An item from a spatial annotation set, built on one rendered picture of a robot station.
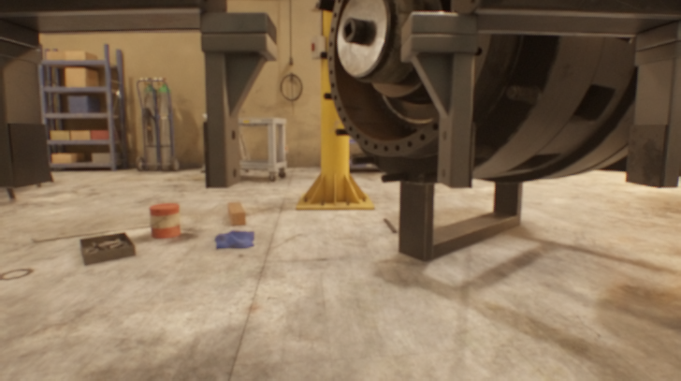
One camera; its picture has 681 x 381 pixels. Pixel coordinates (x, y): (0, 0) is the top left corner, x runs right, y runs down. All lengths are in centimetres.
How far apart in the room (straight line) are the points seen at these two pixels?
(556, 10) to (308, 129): 636
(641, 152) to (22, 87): 41
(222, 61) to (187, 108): 669
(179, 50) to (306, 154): 303
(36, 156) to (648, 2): 39
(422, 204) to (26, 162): 169
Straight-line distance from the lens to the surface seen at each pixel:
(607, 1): 25
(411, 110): 68
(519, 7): 22
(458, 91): 21
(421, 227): 185
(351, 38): 56
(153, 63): 721
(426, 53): 21
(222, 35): 21
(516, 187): 273
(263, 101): 660
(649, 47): 30
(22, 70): 30
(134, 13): 24
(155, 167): 663
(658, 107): 29
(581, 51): 56
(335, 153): 310
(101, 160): 710
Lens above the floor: 69
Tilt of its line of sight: 6 degrees down
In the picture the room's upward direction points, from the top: straight up
